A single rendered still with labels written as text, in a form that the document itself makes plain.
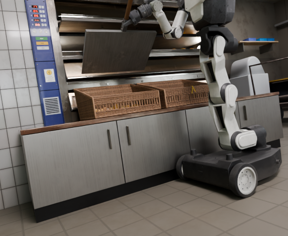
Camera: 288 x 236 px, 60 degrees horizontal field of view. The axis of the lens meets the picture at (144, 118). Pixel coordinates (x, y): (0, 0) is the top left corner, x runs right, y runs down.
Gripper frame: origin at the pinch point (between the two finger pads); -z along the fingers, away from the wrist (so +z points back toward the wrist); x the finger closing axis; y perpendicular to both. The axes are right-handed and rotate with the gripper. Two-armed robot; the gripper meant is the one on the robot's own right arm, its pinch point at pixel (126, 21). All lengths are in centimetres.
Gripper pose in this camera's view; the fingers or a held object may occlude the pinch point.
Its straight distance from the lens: 187.9
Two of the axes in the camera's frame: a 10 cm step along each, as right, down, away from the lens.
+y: -2.8, -4.6, -8.4
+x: -4.1, -7.4, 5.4
